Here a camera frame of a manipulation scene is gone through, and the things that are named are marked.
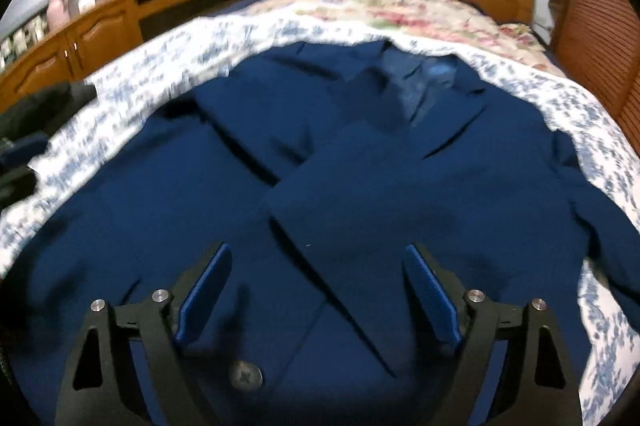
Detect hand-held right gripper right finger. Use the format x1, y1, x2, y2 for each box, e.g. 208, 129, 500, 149
404, 243, 584, 426

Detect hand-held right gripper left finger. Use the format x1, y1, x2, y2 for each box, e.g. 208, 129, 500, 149
52, 242, 233, 426

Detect navy blue suit jacket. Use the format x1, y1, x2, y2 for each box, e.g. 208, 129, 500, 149
0, 39, 640, 426

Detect blue floral white bedsheet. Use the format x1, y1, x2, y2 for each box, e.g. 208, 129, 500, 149
0, 14, 640, 422

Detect dark cloth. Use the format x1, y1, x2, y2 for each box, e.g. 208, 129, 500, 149
0, 81, 98, 144

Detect pink floral cream quilt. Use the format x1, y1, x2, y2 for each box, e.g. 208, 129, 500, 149
240, 0, 566, 72

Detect long wooden cabinet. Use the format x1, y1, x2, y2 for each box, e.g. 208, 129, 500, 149
0, 0, 253, 114

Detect wooden louvered wardrobe door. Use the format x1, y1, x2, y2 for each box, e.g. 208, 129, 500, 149
550, 0, 640, 142

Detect pink object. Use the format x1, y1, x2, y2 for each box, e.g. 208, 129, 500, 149
49, 0, 72, 28

